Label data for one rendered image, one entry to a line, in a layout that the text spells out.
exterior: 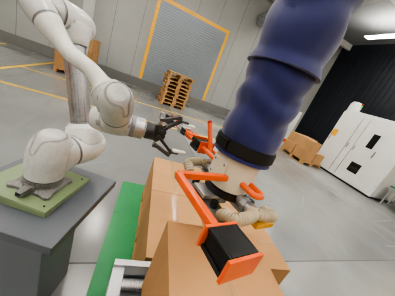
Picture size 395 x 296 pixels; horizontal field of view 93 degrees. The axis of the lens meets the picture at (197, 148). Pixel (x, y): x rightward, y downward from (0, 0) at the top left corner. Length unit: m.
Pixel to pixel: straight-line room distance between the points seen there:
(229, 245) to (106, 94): 0.50
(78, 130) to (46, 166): 0.23
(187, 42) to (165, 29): 1.15
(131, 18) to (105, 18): 1.08
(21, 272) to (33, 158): 0.63
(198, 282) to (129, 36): 10.08
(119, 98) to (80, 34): 0.59
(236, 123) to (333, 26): 0.34
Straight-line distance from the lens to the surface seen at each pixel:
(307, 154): 7.85
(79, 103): 1.14
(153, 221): 1.37
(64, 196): 1.11
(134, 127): 0.80
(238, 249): 0.38
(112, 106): 0.62
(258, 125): 0.61
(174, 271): 0.68
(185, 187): 0.51
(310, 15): 0.65
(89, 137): 1.13
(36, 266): 1.33
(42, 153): 1.00
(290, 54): 0.62
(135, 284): 1.11
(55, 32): 1.00
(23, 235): 1.00
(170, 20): 10.36
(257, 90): 0.61
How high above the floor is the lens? 1.49
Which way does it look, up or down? 19 degrees down
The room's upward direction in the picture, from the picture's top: 22 degrees clockwise
